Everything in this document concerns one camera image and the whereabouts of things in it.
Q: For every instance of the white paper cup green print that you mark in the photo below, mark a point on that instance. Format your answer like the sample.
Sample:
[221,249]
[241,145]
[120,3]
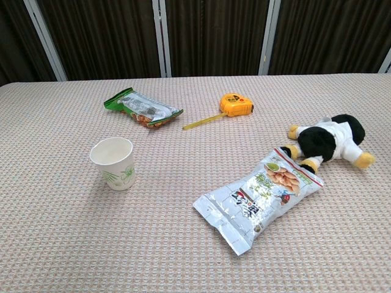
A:
[113,166]

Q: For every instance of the yellow tape measure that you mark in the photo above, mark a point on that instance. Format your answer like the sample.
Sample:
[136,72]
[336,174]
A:
[235,105]

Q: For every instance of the green snack packet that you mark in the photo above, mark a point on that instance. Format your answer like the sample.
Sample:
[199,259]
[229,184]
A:
[143,108]

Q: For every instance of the silver white snack bag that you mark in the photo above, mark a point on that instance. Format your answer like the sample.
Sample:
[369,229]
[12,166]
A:
[259,198]

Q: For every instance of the checkered woven tablecloth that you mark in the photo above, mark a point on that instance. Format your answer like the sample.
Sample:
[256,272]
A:
[171,232]

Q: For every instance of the dark brown curtain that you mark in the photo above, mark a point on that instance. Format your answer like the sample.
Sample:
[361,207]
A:
[214,33]

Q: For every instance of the black white plush toy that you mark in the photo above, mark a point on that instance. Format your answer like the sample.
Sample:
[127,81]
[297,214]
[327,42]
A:
[320,140]

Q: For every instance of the grey metal frame post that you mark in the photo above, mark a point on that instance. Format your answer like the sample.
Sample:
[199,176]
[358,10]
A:
[386,62]
[161,36]
[268,36]
[46,36]

